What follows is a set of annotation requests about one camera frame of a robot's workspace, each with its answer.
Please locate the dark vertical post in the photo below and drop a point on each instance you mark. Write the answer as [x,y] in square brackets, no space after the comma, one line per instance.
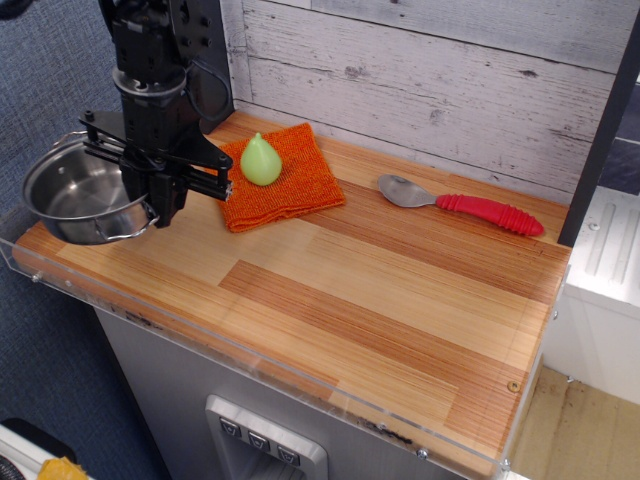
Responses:
[220,55]
[610,121]

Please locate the white appliance at right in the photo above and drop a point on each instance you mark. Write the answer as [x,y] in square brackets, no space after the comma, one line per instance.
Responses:
[593,336]

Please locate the dark right vertical post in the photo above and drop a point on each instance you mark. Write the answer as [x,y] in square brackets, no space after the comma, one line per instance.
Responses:
[610,121]

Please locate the dark left vertical post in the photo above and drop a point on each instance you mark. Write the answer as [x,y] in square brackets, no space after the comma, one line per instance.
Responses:
[220,55]

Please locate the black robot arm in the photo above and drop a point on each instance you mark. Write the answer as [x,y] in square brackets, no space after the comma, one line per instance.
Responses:
[170,100]

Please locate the spoon with red handle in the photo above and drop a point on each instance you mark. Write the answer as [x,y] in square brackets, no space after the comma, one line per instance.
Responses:
[407,194]

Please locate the orange knitted cloth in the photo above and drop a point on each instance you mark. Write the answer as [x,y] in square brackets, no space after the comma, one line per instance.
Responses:
[305,185]

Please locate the clear acrylic table guard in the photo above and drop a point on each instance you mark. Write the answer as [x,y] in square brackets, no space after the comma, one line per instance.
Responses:
[423,323]

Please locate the silver pot with handles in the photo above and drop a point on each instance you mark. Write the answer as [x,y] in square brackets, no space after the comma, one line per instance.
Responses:
[81,199]

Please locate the grey cabinet with buttons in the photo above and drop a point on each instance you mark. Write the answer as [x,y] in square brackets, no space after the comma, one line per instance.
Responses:
[211,420]

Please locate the yellow object bottom left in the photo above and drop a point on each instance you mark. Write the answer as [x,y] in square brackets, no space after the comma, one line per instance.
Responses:
[61,469]

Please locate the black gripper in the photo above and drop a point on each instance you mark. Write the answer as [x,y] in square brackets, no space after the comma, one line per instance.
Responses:
[161,152]

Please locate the green plastic pear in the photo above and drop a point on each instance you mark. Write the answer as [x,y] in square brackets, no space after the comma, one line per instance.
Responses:
[260,163]

